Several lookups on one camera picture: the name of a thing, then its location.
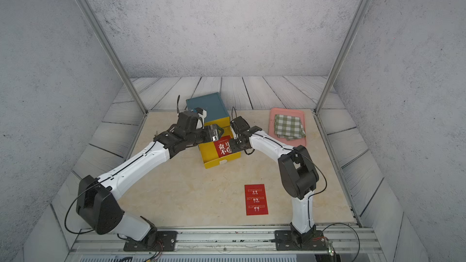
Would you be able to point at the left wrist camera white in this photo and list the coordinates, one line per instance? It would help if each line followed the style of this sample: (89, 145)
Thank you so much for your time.
(202, 114)

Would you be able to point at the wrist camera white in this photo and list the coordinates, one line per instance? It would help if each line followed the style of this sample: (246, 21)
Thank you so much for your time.
(202, 114)
(237, 126)

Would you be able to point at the red postcard english text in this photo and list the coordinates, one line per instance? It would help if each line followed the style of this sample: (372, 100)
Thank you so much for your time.
(255, 199)

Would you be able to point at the yellow drawer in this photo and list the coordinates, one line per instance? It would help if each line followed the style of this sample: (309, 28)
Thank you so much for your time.
(209, 154)
(221, 122)

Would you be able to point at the yellow top drawer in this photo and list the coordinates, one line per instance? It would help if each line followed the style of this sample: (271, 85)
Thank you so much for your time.
(221, 122)

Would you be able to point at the green checked cloth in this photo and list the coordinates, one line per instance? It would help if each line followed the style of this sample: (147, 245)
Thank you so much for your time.
(288, 127)

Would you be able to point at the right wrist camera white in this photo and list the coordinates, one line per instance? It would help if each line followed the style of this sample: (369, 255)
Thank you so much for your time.
(237, 126)

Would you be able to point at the pink tray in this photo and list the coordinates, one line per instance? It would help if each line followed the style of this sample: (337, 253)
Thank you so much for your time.
(290, 112)

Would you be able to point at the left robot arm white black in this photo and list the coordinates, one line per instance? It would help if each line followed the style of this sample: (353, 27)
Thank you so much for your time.
(97, 199)

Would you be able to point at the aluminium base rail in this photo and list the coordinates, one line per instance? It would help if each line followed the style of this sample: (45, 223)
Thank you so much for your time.
(263, 244)

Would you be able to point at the teal drawer cabinet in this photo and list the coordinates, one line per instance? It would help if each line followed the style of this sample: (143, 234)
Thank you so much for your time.
(212, 103)

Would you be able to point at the left aluminium frame post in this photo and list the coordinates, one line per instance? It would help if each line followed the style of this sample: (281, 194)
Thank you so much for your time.
(102, 38)

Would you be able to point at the yellow bottom drawer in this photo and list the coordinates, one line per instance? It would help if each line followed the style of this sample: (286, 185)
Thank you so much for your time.
(209, 154)

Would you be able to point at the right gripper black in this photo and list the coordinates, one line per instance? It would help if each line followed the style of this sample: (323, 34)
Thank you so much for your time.
(233, 148)

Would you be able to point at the red postcard chinese text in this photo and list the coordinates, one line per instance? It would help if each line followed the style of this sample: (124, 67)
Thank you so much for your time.
(222, 146)

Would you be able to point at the aluminium frame post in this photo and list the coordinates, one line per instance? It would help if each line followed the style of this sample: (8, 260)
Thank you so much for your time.
(357, 20)
(102, 38)

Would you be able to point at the right aluminium frame post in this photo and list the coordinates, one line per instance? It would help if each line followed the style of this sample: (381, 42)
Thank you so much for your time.
(357, 20)

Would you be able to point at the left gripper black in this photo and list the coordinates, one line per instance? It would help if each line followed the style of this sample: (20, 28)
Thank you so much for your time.
(209, 136)

